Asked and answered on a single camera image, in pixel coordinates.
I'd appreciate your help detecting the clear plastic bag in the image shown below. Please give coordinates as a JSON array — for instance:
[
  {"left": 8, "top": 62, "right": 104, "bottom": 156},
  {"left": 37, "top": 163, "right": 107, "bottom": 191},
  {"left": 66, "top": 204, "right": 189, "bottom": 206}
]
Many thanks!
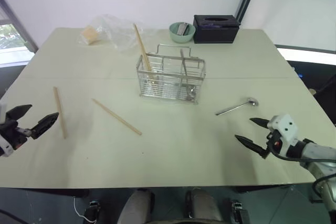
[{"left": 77, "top": 14, "right": 159, "bottom": 54}]

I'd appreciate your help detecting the silver metal spoon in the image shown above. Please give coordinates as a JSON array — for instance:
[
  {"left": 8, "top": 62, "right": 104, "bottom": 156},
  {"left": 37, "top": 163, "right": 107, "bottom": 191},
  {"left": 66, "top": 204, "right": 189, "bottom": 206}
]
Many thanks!
[
  {"left": 215, "top": 98, "right": 260, "bottom": 116},
  {"left": 180, "top": 48, "right": 197, "bottom": 101}
]

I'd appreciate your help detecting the grey rounded robot leg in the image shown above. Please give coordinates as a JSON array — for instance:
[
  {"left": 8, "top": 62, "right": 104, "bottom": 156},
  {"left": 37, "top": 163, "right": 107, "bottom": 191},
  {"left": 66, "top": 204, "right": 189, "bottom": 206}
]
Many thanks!
[
  {"left": 117, "top": 188, "right": 156, "bottom": 224},
  {"left": 184, "top": 187, "right": 224, "bottom": 224}
]

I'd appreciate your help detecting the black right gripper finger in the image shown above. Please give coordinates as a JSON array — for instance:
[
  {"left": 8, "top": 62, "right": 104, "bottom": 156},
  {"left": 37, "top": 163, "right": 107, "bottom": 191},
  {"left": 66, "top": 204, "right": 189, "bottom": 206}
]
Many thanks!
[
  {"left": 249, "top": 118, "right": 270, "bottom": 130},
  {"left": 234, "top": 134, "right": 268, "bottom": 159}
]

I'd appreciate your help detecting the grey window frame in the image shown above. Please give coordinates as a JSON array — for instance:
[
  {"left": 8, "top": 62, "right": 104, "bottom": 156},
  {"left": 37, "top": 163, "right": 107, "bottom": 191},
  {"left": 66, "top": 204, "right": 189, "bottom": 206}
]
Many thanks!
[{"left": 0, "top": 0, "right": 39, "bottom": 55}]

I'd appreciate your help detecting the silver wire cutlery rack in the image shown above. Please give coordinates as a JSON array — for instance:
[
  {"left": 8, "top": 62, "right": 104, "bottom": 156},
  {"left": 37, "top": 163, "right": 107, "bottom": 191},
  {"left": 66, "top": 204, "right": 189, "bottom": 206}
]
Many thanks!
[{"left": 135, "top": 43, "right": 206, "bottom": 104}]

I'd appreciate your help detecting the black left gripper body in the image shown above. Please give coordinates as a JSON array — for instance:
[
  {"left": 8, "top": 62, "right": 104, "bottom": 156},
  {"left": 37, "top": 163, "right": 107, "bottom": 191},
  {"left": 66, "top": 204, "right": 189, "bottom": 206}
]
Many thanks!
[{"left": 0, "top": 120, "right": 33, "bottom": 151}]

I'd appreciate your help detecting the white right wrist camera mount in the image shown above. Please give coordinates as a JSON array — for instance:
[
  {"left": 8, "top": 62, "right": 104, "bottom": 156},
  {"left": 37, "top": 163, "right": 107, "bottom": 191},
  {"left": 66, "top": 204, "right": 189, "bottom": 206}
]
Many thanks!
[{"left": 267, "top": 114, "right": 299, "bottom": 147}]

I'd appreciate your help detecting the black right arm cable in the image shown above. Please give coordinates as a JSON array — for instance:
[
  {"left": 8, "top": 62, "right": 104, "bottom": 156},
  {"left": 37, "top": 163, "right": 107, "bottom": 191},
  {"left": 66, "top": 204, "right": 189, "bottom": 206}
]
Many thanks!
[{"left": 272, "top": 153, "right": 336, "bottom": 204}]

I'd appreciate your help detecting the green ceramic bowl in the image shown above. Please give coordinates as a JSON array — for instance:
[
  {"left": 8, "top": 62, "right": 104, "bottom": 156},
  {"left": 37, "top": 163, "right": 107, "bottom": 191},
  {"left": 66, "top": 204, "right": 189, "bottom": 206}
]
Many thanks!
[{"left": 168, "top": 22, "right": 196, "bottom": 44}]

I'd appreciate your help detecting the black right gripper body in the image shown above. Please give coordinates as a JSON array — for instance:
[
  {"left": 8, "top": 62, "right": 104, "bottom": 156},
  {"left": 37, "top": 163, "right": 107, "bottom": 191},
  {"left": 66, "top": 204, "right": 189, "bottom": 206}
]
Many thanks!
[{"left": 265, "top": 129, "right": 284, "bottom": 157}]

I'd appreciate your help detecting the wooden chopstick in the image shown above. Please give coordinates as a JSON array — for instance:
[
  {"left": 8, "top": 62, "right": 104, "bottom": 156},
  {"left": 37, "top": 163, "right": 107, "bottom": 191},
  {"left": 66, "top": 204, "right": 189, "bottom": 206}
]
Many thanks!
[
  {"left": 91, "top": 98, "right": 143, "bottom": 136},
  {"left": 53, "top": 86, "right": 67, "bottom": 140},
  {"left": 134, "top": 24, "right": 153, "bottom": 72},
  {"left": 133, "top": 23, "right": 151, "bottom": 72}
]

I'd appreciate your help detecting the black table foot clamp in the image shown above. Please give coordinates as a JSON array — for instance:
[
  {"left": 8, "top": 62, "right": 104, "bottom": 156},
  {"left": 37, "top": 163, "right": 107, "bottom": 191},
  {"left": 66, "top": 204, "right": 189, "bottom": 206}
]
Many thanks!
[
  {"left": 229, "top": 199, "right": 250, "bottom": 224},
  {"left": 83, "top": 200, "right": 102, "bottom": 223}
]

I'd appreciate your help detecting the tan sponge block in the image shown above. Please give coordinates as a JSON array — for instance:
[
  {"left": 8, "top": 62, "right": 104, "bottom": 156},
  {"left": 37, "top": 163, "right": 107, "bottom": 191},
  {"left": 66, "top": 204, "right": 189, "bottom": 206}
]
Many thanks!
[{"left": 80, "top": 25, "right": 100, "bottom": 46}]

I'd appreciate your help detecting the black tissue box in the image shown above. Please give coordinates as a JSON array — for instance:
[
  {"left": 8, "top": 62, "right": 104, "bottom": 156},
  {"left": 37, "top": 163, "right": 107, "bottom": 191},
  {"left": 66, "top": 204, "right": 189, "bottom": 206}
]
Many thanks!
[{"left": 193, "top": 14, "right": 240, "bottom": 44}]

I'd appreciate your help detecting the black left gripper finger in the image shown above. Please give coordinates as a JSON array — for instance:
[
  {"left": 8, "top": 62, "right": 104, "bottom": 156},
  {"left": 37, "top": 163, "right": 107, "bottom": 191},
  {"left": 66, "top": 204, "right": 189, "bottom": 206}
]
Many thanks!
[
  {"left": 6, "top": 104, "right": 33, "bottom": 122},
  {"left": 29, "top": 112, "right": 60, "bottom": 139}
]

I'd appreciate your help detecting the white floor cable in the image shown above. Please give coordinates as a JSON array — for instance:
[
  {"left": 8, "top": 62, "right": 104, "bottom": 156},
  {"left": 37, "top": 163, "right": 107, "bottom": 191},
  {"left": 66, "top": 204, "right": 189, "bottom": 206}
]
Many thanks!
[{"left": 73, "top": 197, "right": 93, "bottom": 221}]

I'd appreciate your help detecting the grey metal item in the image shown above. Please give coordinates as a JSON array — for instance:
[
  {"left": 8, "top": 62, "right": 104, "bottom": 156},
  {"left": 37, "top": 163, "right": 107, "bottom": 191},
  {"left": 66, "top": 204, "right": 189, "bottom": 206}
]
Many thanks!
[{"left": 176, "top": 23, "right": 192, "bottom": 36}]

